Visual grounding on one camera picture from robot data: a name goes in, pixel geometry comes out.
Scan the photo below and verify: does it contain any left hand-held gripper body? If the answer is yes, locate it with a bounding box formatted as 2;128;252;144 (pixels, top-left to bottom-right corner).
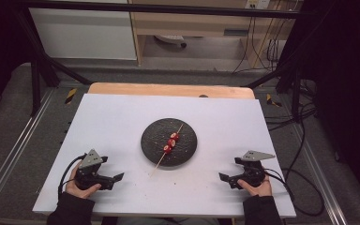
74;149;109;191

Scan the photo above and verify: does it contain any person's left hand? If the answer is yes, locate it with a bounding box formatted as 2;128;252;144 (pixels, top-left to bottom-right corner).
65;163;102;200

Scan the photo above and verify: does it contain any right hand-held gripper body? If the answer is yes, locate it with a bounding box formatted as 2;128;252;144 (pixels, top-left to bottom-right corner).
233;150;277;188

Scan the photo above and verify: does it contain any person's right hand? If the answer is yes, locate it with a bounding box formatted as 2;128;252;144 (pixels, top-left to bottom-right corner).
236;174;273;198

